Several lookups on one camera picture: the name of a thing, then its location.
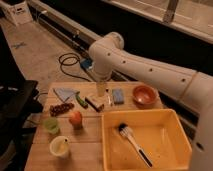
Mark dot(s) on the blue sponge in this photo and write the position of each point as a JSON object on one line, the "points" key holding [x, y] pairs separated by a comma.
{"points": [[118, 97]]}

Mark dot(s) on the bunch of dark grapes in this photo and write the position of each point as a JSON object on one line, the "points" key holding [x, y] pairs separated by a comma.
{"points": [[60, 109]]}

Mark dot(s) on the blue power box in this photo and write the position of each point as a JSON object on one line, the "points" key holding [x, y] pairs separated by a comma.
{"points": [[86, 64]]}

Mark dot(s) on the green plastic cup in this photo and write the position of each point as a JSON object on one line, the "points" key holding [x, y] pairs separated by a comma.
{"points": [[51, 125]]}

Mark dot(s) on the black chair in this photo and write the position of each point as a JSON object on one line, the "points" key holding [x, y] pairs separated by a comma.
{"points": [[17, 102]]}

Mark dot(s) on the green pepper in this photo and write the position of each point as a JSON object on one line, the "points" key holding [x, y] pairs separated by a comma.
{"points": [[81, 101]]}

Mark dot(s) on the brown bread slice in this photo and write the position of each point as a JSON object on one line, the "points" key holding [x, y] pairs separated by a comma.
{"points": [[98, 106]]}

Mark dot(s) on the yellow plastic tub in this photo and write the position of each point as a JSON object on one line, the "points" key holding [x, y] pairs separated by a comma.
{"points": [[157, 131]]}

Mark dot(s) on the black handled dish brush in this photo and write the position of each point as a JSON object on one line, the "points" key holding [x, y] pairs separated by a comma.
{"points": [[127, 133]]}

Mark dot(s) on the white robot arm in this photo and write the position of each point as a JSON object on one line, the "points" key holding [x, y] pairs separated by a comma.
{"points": [[190, 88]]}

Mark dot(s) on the silver fork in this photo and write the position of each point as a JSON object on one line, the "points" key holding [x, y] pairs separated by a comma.
{"points": [[108, 96]]}

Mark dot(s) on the light blue cloth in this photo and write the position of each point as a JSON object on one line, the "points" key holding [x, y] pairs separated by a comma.
{"points": [[64, 94]]}

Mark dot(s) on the orange bowl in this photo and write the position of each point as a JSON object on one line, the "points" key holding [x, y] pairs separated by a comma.
{"points": [[144, 95]]}

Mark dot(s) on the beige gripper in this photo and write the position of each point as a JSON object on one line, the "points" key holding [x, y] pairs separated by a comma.
{"points": [[101, 88]]}

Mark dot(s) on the orange peach fruit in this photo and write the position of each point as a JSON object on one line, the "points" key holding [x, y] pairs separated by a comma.
{"points": [[75, 118]]}

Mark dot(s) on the white cardboard box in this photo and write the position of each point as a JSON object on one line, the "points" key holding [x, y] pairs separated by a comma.
{"points": [[17, 14]]}

